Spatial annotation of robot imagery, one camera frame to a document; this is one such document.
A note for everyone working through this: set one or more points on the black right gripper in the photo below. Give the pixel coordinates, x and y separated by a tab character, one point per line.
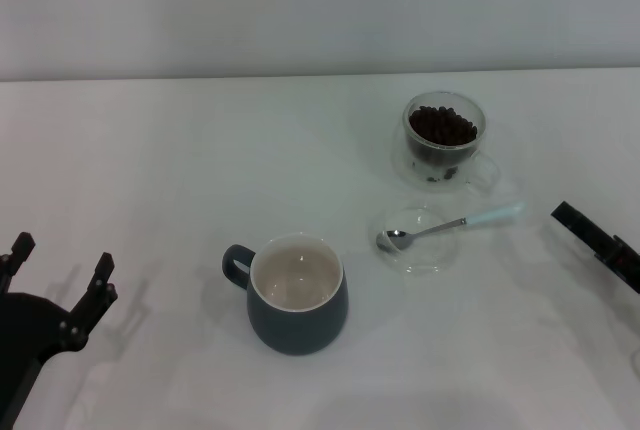
627	265

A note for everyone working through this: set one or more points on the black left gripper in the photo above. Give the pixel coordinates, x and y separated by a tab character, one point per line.
30	325

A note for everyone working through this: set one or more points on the clear glass saucer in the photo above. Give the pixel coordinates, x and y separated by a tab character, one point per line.
430	257

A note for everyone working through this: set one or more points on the double-walled glass cup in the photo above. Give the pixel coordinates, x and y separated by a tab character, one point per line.
415	165

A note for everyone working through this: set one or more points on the dark grey ceramic mug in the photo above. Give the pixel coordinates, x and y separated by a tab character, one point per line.
300	330

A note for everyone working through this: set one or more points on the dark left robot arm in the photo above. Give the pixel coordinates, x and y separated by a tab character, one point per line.
15	390

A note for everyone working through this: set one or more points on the coffee bean pile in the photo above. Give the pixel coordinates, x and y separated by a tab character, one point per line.
440	127

